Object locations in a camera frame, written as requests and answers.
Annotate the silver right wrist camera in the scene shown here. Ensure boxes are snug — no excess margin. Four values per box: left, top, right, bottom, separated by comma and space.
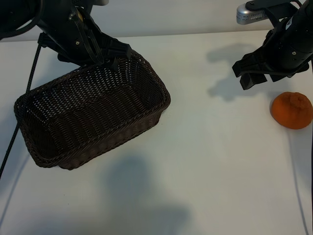
236, 0, 303, 25

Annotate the orange with bumpy stem end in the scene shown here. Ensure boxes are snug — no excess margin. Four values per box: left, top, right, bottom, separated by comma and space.
270, 92, 313, 129

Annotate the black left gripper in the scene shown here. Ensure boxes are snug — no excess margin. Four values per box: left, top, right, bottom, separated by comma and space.
38, 0, 133, 72

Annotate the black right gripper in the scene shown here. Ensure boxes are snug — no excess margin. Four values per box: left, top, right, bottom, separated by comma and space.
232, 9, 313, 91

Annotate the dark brown wicker basket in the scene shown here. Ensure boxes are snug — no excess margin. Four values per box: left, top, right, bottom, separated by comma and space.
14, 50, 171, 171

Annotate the thin black camera cable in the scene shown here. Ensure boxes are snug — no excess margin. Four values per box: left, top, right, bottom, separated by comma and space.
69, 7, 105, 66

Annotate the black braided sleeve cable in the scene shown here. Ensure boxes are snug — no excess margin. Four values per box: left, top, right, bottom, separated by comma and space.
0, 33, 48, 181

